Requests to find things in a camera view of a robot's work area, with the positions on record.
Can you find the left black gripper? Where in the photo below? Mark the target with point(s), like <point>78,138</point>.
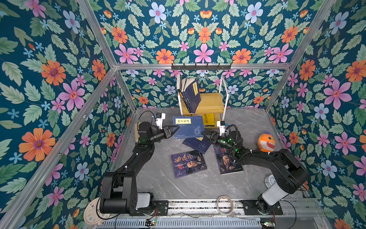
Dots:
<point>166,132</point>

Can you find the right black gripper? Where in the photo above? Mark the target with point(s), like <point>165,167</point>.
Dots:
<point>214,139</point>

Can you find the yellow cartoon cover book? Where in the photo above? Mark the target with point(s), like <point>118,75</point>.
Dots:
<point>208,120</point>

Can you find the navy book yellow label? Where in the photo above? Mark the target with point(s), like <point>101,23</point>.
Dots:
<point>186,92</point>

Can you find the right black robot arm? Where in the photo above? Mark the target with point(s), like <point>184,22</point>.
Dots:
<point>288,172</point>

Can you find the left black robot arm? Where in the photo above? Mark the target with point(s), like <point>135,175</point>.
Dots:
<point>119,194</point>

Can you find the dark old man cover book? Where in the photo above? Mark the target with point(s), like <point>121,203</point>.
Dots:
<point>225,164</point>

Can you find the orange shark plush toy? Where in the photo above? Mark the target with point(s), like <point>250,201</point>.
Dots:
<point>266,143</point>

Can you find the dark book leaning on shelf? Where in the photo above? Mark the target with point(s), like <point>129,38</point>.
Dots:
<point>180,86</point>

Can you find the white alarm clock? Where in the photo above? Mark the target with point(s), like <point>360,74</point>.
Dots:
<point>270,180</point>

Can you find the clear tape roll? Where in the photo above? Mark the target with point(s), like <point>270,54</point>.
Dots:
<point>224,206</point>

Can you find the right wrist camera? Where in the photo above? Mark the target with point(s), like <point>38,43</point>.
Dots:
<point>221,126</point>

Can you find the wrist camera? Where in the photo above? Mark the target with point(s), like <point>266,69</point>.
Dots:
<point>221,126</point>
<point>160,117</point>

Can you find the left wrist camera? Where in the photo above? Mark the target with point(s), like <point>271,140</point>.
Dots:
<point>160,117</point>

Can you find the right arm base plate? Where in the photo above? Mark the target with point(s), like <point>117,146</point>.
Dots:
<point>260,207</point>

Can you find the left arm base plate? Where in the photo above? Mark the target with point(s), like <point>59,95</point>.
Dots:
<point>160,207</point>

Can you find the black hook rail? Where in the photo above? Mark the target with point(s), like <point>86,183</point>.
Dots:
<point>194,67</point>

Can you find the beige round wall clock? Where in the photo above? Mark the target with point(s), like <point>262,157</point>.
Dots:
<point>92,215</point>

